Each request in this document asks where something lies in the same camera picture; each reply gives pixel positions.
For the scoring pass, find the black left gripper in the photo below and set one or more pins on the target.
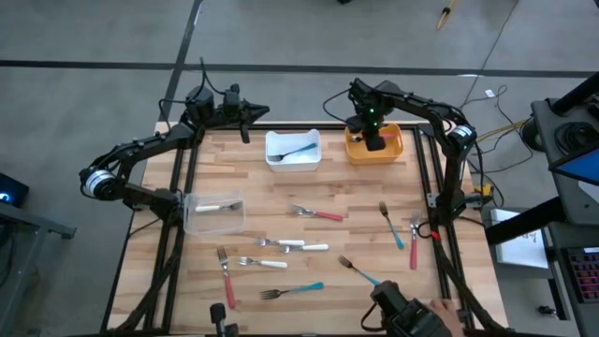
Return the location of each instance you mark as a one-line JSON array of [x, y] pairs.
[[229, 110]]

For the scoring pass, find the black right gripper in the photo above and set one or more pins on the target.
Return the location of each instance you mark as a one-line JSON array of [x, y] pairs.
[[374, 119]]

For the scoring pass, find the clear plastic bin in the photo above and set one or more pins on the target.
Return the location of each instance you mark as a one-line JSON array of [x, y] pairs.
[[215, 224]]

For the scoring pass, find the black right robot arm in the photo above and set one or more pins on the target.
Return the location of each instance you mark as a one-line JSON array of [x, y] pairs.
[[421, 102]]

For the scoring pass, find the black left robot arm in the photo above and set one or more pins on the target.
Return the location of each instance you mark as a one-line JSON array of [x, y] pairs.
[[140, 150]]

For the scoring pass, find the yellow plastic bin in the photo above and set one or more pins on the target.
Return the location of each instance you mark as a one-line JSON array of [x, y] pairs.
[[360, 156]]

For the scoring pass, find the white plastic bin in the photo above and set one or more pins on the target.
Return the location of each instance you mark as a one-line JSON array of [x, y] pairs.
[[299, 164]]

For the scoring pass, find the yellow power connector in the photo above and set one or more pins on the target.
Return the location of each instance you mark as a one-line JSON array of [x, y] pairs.
[[484, 189]]

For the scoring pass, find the small white floor tag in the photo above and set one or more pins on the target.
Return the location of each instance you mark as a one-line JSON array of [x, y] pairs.
[[490, 92]]

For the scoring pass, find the yellow wooden stick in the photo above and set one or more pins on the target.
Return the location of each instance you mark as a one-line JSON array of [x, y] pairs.
[[442, 19]]

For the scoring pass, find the dark grey equipment cart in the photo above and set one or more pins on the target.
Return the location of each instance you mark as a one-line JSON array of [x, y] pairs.
[[545, 121]]

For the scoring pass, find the white box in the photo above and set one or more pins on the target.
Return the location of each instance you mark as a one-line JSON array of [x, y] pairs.
[[519, 248]]

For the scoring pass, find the person's hand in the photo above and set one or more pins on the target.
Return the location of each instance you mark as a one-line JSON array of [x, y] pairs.
[[447, 316]]

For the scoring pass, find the blue screen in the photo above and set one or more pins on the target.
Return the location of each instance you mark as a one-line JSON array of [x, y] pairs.
[[582, 168]]

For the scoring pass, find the grey metal stand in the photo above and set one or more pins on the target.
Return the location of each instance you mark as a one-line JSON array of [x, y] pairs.
[[42, 224]]

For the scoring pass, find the black floor plug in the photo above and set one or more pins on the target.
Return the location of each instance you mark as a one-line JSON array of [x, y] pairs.
[[545, 310]]

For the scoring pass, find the black device with blue light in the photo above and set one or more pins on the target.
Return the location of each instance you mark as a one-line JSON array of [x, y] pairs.
[[16, 187]]

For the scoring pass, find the keyboard with red keys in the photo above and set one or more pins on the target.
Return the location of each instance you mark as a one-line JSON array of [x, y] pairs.
[[585, 276]]

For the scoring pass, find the black aluminium table frame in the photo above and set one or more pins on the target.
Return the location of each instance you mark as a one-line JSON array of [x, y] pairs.
[[304, 126]]

